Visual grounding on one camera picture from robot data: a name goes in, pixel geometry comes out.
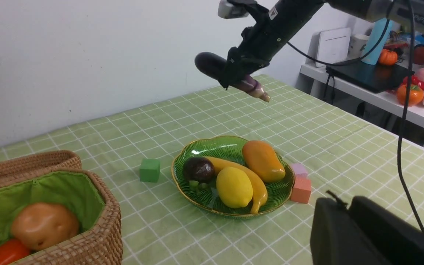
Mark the small orange toy pumpkin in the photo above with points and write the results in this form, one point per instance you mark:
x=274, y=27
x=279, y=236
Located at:
x=388, y=57

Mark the woven rattan basket green lining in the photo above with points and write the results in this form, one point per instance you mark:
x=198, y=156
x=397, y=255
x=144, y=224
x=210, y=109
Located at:
x=98, y=240

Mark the orange toy mango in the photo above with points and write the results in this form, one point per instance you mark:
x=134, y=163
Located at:
x=261, y=158

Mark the red toy apple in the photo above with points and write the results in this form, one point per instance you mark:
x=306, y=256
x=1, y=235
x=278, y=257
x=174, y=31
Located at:
x=418, y=55

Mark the white router box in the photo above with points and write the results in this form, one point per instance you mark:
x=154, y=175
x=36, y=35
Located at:
x=333, y=45

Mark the brown toy potato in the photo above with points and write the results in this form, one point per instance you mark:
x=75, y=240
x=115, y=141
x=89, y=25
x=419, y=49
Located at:
x=42, y=225

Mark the yellow toy banana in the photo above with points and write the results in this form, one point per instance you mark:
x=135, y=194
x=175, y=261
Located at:
x=260, y=193

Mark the white side table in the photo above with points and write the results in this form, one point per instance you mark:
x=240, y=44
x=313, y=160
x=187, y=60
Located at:
x=384, y=100

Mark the black laptop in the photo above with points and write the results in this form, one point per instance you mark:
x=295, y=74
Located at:
x=373, y=78

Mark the orange toy bell pepper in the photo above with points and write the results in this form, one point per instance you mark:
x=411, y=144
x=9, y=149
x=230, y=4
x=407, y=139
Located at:
x=410, y=97

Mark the green leaf-shaped glass plate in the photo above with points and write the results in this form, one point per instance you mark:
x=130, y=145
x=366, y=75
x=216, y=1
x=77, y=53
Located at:
x=229, y=148

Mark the green checkered tablecloth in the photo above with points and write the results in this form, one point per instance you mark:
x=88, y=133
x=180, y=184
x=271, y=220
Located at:
x=341, y=153

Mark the blue cylinder bottle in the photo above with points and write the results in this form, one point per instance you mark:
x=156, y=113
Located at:
x=378, y=38

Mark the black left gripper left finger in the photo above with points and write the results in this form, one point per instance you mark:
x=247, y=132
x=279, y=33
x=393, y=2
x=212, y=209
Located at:
x=337, y=240

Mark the salmon foam cube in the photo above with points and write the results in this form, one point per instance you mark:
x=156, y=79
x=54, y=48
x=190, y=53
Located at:
x=301, y=190

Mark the yellow toy lemon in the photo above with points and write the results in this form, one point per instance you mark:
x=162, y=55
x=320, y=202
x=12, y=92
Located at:
x=234, y=187

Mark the pink foam cube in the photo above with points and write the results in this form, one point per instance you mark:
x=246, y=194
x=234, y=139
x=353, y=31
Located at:
x=299, y=170

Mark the white mug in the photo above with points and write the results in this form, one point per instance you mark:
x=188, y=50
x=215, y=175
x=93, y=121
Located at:
x=357, y=44

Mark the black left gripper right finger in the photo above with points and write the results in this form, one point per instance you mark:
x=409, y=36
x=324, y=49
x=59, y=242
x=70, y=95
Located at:
x=398, y=241

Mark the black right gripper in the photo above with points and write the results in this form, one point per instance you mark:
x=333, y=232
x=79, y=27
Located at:
x=272, y=31

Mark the green foam cube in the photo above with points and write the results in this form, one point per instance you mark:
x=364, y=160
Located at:
x=149, y=170

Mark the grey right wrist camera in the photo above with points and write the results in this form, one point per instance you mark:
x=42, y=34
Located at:
x=232, y=9

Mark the orange toy carrot with leaves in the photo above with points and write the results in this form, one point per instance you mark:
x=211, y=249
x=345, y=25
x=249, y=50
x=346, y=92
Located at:
x=12, y=251

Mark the purple toy eggplant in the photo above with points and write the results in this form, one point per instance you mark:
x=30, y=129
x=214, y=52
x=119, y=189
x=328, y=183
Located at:
x=207, y=63

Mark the purple toy mangosteen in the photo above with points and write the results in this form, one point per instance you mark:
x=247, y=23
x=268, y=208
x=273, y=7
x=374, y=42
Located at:
x=198, y=169

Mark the red toy chili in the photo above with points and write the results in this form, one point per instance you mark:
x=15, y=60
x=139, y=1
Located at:
x=414, y=81

